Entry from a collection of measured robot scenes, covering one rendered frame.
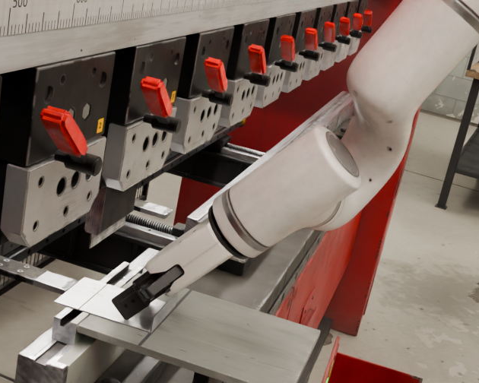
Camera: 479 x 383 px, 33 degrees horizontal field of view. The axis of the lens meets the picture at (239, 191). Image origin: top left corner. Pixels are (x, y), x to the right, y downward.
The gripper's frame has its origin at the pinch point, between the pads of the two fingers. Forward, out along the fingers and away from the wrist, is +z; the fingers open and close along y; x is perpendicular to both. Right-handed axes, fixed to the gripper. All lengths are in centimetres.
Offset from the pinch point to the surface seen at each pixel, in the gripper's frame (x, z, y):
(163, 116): -14.7, -19.9, 6.9
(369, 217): 42, 32, -216
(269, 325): 13.5, -8.4, -7.2
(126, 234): -7, 30, -58
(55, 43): -23.0, -24.1, 26.0
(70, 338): -0.8, 6.7, 7.5
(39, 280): -8.7, 10.0, 1.1
